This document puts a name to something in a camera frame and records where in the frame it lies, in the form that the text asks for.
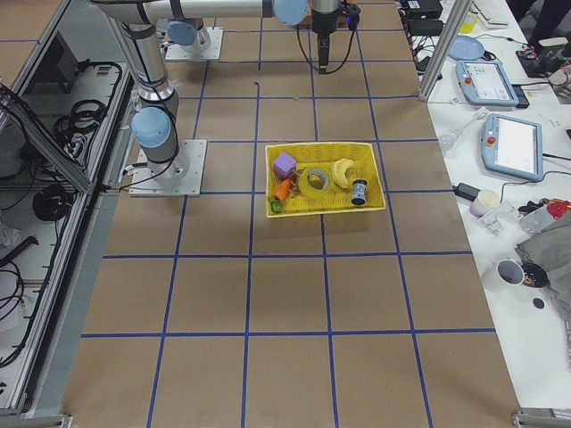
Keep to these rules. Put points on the yellow tape roll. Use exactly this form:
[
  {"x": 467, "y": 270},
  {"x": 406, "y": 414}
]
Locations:
[{"x": 314, "y": 183}]

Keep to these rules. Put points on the yellow banana toy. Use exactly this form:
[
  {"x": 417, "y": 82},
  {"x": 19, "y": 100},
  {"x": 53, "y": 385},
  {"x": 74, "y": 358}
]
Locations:
[{"x": 339, "y": 171}]

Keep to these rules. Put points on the purple foam cube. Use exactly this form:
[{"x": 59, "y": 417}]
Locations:
[{"x": 284, "y": 165}]

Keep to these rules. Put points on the yellow woven basket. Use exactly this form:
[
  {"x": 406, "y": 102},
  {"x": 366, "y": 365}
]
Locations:
[{"x": 323, "y": 155}]

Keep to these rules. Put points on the light blue plate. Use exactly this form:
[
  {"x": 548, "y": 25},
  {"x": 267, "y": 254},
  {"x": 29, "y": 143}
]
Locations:
[{"x": 465, "y": 48}]

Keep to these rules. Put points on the small dark-lidded jar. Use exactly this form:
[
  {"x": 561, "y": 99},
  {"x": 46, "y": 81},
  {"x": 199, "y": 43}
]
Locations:
[{"x": 359, "y": 192}]

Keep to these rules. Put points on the yellow cup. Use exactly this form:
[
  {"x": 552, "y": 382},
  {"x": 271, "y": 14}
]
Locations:
[{"x": 469, "y": 23}]

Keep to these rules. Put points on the white light bulb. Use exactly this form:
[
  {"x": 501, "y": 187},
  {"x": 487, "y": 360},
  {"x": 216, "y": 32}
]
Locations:
[{"x": 447, "y": 141}]

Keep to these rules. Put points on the toy carrot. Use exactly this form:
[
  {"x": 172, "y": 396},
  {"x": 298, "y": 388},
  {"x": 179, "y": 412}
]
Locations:
[{"x": 277, "y": 199}]

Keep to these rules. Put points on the upper teach pendant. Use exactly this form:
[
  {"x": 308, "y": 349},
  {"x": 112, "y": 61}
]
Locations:
[{"x": 485, "y": 83}]

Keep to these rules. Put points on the teach pendant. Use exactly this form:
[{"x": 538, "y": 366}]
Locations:
[
  {"x": 512, "y": 147},
  {"x": 485, "y": 83}
]

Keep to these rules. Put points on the black power adapter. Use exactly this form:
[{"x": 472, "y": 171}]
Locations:
[{"x": 466, "y": 192}]

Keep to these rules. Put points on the lower teach pendant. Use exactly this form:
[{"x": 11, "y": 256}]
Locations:
[{"x": 512, "y": 147}]

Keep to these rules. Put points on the lavender white cup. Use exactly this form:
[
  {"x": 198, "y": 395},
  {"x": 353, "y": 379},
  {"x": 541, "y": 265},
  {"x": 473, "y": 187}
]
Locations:
[{"x": 484, "y": 202}]

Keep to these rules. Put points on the white mug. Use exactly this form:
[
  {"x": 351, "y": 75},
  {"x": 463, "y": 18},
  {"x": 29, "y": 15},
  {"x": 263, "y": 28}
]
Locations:
[{"x": 502, "y": 276}]

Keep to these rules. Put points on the grey cloth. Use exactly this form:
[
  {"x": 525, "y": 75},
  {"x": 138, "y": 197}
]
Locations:
[{"x": 550, "y": 250}]

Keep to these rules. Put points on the black bowl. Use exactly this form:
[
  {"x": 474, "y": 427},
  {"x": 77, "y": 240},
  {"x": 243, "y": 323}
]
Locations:
[{"x": 534, "y": 276}]

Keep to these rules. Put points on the black round lid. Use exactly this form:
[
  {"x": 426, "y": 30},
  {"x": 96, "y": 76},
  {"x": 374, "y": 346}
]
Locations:
[{"x": 538, "y": 303}]

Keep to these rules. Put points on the aluminium frame post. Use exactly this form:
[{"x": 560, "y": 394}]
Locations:
[{"x": 455, "y": 18}]

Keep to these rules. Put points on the white plastic bracket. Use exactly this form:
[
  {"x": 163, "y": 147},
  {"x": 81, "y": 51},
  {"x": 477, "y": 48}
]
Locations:
[{"x": 495, "y": 220}]

